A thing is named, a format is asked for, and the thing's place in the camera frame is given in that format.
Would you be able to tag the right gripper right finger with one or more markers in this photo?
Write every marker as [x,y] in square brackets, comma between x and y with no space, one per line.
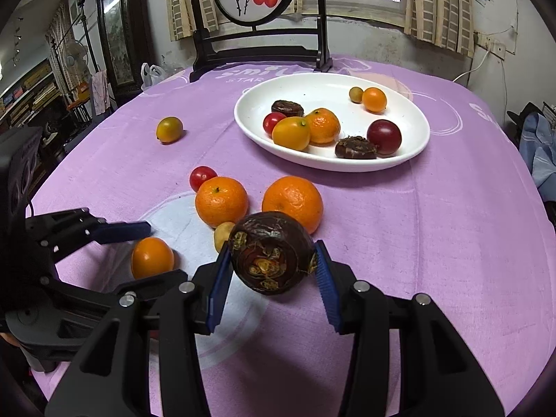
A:
[440,376]

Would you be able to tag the orange mandarin on plate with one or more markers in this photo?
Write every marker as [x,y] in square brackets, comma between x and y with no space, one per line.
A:
[324,126]

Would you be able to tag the white oval plate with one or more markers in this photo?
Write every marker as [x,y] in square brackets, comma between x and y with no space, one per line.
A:
[331,91]

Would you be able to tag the red cherry tomato on cloth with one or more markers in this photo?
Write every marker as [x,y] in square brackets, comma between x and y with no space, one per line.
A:
[199,176]

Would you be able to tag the purple printed tablecloth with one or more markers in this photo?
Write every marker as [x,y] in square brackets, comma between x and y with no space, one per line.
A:
[462,222]

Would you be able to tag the blue clothes pile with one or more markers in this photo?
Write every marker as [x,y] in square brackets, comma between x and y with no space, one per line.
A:
[537,148]

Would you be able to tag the large dark brown mangosteen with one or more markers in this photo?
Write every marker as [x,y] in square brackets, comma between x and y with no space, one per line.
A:
[271,252]

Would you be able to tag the wooden bookshelf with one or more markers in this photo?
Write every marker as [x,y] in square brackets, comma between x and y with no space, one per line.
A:
[24,100]

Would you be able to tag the black framed round screen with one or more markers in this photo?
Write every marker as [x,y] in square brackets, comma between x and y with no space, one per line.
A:
[253,16]

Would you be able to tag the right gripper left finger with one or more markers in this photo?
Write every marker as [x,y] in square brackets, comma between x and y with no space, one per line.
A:
[109,374]

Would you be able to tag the white plastic bag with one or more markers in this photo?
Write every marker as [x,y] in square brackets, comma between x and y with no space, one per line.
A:
[151,75]

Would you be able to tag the orange mandarin left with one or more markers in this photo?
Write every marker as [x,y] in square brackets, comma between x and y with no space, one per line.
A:
[221,199]

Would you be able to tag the orange mandarin right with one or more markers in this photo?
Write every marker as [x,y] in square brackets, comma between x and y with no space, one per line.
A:
[296,197]

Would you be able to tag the yellow-green citrus fruit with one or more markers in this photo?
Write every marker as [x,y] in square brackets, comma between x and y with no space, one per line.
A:
[169,130]

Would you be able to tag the red cherry tomato on plate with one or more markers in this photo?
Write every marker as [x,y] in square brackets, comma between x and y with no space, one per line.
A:
[271,120]

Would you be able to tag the pink hanging cloth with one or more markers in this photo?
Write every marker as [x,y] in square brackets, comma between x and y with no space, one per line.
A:
[99,89]

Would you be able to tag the dark purple plum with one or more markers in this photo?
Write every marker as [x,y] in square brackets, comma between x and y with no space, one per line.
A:
[385,136]

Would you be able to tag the small pale yellow fruit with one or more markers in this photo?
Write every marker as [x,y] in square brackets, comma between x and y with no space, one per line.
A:
[222,233]

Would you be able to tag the orange round fruit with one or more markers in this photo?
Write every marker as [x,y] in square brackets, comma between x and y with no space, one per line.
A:
[150,257]

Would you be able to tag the dark brown dried fruit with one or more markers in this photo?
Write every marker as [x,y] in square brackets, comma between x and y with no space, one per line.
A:
[287,108]
[355,148]

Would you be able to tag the dark framed wall picture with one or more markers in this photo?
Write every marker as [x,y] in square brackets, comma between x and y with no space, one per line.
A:
[126,39]

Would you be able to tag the right checkered curtain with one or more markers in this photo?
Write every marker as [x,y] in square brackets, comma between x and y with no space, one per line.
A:
[447,24]

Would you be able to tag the orange-yellow persimmon fruit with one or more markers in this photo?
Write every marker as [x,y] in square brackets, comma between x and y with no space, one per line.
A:
[292,133]

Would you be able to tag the small orange kumquat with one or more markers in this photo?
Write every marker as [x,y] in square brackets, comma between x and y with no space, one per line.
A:
[374,100]

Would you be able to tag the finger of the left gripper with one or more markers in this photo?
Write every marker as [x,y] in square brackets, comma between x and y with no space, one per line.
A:
[121,232]
[152,288]

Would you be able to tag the dark brown dried fruit front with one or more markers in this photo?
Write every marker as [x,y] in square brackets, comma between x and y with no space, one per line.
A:
[355,148]

